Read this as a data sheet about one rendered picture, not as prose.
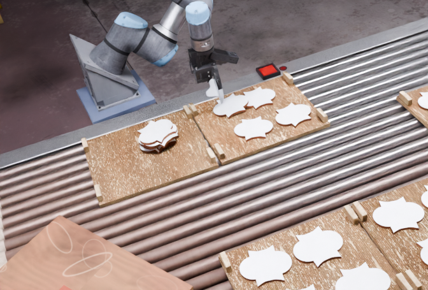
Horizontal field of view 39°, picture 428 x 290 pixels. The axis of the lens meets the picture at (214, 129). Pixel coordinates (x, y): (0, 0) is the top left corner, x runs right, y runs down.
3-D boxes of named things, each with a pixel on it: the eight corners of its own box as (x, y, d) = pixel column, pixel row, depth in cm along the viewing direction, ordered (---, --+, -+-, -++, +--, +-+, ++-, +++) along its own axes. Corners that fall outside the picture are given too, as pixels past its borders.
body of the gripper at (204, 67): (191, 74, 212) (185, 45, 204) (213, 67, 213) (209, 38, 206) (198, 85, 206) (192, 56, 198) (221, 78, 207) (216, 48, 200)
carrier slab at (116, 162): (83, 145, 219) (81, 141, 218) (188, 111, 226) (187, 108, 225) (100, 208, 192) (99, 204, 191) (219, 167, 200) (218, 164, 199)
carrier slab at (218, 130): (188, 110, 227) (188, 107, 226) (286, 77, 235) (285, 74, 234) (221, 166, 200) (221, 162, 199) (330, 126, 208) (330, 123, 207)
